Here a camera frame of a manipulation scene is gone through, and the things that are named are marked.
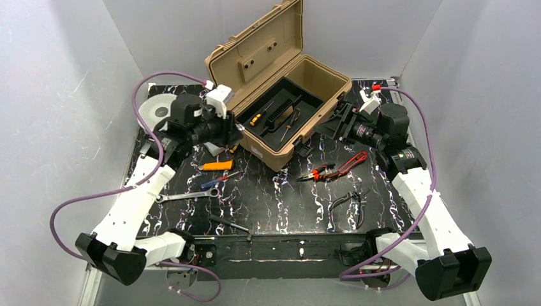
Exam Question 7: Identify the red needle nose pliers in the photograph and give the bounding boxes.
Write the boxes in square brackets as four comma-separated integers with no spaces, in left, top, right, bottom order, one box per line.
[296,163,336,182]

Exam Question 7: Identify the silver combination wrench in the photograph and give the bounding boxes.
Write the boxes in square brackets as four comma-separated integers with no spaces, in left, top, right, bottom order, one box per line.
[156,188,219,203]

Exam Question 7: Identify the blue red screwdriver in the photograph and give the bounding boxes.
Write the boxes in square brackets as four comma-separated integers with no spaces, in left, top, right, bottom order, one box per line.
[200,171,240,191]

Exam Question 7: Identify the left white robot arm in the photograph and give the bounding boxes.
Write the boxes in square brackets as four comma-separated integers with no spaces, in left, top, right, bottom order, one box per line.
[75,89,244,286]

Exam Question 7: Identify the red black utility knife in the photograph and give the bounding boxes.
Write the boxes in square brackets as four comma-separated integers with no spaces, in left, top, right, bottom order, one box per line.
[326,150,368,180]

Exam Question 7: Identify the clear plastic parts box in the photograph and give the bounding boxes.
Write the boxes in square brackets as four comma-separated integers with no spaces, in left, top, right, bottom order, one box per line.
[204,142,226,157]

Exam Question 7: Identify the small black hammer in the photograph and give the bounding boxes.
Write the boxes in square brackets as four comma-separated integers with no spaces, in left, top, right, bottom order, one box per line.
[209,214,255,242]

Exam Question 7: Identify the long black yellow screwdriver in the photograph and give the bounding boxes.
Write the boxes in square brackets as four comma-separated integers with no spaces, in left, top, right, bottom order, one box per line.
[249,100,275,127]

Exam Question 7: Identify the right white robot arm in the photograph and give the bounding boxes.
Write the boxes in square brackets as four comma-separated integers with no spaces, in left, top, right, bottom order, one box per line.
[318,102,492,301]

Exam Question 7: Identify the tan plastic tool box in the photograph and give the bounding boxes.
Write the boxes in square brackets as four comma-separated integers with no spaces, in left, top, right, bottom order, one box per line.
[205,1,352,171]

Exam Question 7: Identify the small black yellow screwdriver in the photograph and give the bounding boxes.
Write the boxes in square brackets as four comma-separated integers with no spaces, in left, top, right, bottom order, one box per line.
[280,108,301,142]

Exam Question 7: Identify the black tool box tray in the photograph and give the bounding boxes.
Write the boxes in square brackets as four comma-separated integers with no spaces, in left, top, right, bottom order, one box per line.
[237,77,324,152]

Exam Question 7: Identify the white perforated round disc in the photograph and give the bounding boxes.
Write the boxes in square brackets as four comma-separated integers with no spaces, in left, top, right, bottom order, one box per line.
[138,93,177,131]

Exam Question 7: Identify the black handled pliers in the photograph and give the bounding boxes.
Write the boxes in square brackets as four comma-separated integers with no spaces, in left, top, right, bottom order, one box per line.
[328,191,367,231]

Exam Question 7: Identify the orange utility knife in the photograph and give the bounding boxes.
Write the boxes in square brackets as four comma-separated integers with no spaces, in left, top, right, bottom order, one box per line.
[198,159,234,171]

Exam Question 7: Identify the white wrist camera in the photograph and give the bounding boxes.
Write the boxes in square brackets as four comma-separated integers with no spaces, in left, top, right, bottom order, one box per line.
[204,80,234,119]
[359,85,382,114]

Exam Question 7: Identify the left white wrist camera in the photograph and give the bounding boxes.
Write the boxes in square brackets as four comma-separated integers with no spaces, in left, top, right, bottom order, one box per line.
[204,80,234,119]

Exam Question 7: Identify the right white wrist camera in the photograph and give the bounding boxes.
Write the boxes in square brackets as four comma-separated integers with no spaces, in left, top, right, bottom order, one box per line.
[359,85,382,114]

